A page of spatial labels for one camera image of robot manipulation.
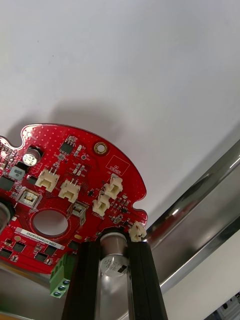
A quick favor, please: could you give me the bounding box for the white sheet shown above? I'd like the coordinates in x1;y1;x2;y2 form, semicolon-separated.
0;0;240;228

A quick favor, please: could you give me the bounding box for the steel tray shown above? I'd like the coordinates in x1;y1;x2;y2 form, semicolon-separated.
0;138;240;320

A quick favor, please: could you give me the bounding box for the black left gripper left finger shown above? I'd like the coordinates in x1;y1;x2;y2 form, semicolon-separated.
61;240;102;320

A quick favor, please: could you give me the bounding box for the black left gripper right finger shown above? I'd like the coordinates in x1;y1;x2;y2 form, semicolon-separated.
127;240;169;320

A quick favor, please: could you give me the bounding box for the round red circuit board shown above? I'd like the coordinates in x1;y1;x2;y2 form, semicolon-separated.
0;122;148;299

